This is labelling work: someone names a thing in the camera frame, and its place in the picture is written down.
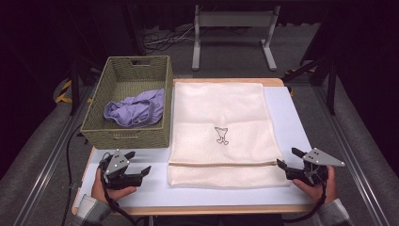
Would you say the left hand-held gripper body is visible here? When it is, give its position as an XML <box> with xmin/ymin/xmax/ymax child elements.
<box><xmin>99</xmin><ymin>149</ymin><xmax>143</xmax><ymax>191</ymax></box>

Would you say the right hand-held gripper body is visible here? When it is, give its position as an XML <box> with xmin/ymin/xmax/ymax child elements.
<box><xmin>285</xmin><ymin>147</ymin><xmax>346</xmax><ymax>188</ymax></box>

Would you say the green woven basket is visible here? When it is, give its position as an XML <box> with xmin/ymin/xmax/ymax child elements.
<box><xmin>80</xmin><ymin>55</ymin><xmax>174</xmax><ymax>151</ymax></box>

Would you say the purple garment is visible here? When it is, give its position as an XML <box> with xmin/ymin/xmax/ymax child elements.
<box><xmin>103</xmin><ymin>88</ymin><xmax>167</xmax><ymax>129</ymax></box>

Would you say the cream mesh laundry bag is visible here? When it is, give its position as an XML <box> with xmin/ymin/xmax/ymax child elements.
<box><xmin>167</xmin><ymin>81</ymin><xmax>292</xmax><ymax>189</ymax></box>

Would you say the person's right hand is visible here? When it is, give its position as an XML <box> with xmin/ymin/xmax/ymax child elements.
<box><xmin>292</xmin><ymin>166</ymin><xmax>339</xmax><ymax>205</ymax></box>

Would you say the person's left hand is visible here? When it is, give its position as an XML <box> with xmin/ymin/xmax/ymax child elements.
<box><xmin>91</xmin><ymin>169</ymin><xmax>137</xmax><ymax>203</ymax></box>

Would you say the white table mat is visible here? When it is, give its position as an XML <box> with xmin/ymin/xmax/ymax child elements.
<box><xmin>75</xmin><ymin>86</ymin><xmax>316</xmax><ymax>209</ymax></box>

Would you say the black stand leg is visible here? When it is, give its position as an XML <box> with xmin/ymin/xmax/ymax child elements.
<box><xmin>69</xmin><ymin>58</ymin><xmax>96</xmax><ymax>117</ymax></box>
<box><xmin>281</xmin><ymin>56</ymin><xmax>339</xmax><ymax>117</ymax></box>

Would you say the yellow black striped tape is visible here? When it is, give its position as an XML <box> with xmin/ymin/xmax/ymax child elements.
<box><xmin>55</xmin><ymin>79</ymin><xmax>74</xmax><ymax>105</ymax></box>

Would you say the grey metal stand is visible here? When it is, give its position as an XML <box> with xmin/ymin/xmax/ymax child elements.
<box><xmin>191</xmin><ymin>4</ymin><xmax>281</xmax><ymax>72</ymax></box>

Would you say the aluminium floor rail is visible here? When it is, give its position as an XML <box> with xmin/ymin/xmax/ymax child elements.
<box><xmin>312</xmin><ymin>85</ymin><xmax>391</xmax><ymax>226</ymax></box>
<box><xmin>11</xmin><ymin>85</ymin><xmax>97</xmax><ymax>226</ymax></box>

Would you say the right hand-held gripper cable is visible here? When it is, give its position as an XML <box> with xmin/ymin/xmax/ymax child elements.
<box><xmin>281</xmin><ymin>180</ymin><xmax>328</xmax><ymax>225</ymax></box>

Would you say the hand-held gripper cable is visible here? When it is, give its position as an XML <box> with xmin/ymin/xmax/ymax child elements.
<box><xmin>102</xmin><ymin>186</ymin><xmax>149</xmax><ymax>226</ymax></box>
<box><xmin>281</xmin><ymin>180</ymin><xmax>328</xmax><ymax>225</ymax></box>

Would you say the left hand-held gripper cable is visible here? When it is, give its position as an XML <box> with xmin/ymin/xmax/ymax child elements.
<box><xmin>102</xmin><ymin>186</ymin><xmax>149</xmax><ymax>226</ymax></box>

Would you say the black floor cable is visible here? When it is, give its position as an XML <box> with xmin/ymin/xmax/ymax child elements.
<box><xmin>60</xmin><ymin>122</ymin><xmax>85</xmax><ymax>226</ymax></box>

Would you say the bundle of floor cables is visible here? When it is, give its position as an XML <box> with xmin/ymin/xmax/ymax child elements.
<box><xmin>143</xmin><ymin>25</ymin><xmax>196</xmax><ymax>54</ymax></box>

